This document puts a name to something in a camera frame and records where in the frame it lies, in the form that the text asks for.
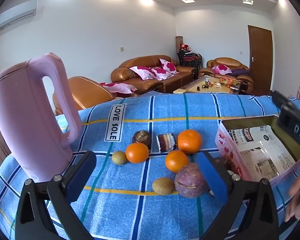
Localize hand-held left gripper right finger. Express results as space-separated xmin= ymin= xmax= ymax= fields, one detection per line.
xmin=196 ymin=151 xmax=280 ymax=240

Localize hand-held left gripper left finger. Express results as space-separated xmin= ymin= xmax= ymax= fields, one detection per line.
xmin=15 ymin=150 xmax=97 ymax=240

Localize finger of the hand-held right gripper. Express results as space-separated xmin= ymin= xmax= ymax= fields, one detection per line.
xmin=272 ymin=91 xmax=294 ymax=107

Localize purple passion fruit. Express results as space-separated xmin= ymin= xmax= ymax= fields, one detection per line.
xmin=174 ymin=163 xmax=210 ymax=199

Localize pink cardboard box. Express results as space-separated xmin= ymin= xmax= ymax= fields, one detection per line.
xmin=215 ymin=115 xmax=300 ymax=188

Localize orange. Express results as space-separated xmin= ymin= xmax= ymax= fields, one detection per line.
xmin=126 ymin=142 xmax=150 ymax=164
xmin=177 ymin=129 xmax=202 ymax=154
xmin=165 ymin=150 xmax=190 ymax=173

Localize longan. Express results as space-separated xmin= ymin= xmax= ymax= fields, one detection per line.
xmin=112 ymin=151 xmax=127 ymax=166
xmin=152 ymin=177 xmax=174 ymax=195

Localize brown round chestnut pastry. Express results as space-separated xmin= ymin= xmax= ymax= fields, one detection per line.
xmin=132 ymin=130 xmax=152 ymax=150

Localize person's right hand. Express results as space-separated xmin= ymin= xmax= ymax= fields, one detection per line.
xmin=284 ymin=160 xmax=300 ymax=223

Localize brown wooden door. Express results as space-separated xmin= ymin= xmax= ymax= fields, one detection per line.
xmin=247 ymin=25 xmax=274 ymax=90

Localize purple cloth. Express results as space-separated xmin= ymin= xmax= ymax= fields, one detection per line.
xmin=231 ymin=68 xmax=252 ymax=78

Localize pile of snacks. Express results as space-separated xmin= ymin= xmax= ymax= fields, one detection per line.
xmin=215 ymin=78 xmax=238 ymax=87

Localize blue plaid blanket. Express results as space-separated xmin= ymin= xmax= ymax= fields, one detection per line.
xmin=0 ymin=92 xmax=300 ymax=240

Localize brown leather armchair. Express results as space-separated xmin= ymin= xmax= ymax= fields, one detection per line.
xmin=199 ymin=57 xmax=254 ymax=94
xmin=52 ymin=76 xmax=115 ymax=115

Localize pink floral pillow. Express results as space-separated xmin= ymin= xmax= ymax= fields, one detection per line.
xmin=100 ymin=82 xmax=137 ymax=94
xmin=212 ymin=64 xmax=232 ymax=75
xmin=159 ymin=58 xmax=178 ymax=74
xmin=151 ymin=67 xmax=174 ymax=81
xmin=129 ymin=66 xmax=158 ymax=80

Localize pink electric kettle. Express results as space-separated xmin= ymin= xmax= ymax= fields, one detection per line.
xmin=0 ymin=52 xmax=82 ymax=183

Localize wooden coffee table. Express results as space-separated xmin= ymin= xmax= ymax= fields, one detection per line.
xmin=173 ymin=76 xmax=243 ymax=95

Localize stacked black chairs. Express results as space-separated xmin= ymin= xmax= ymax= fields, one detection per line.
xmin=177 ymin=49 xmax=203 ymax=70

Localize brown leather sofa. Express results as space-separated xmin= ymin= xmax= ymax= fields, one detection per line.
xmin=111 ymin=54 xmax=198 ymax=94

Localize tall patterned vase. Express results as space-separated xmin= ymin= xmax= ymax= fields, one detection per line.
xmin=175 ymin=36 xmax=184 ymax=60

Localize white air conditioner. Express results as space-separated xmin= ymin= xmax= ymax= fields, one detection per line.
xmin=0 ymin=0 xmax=38 ymax=30

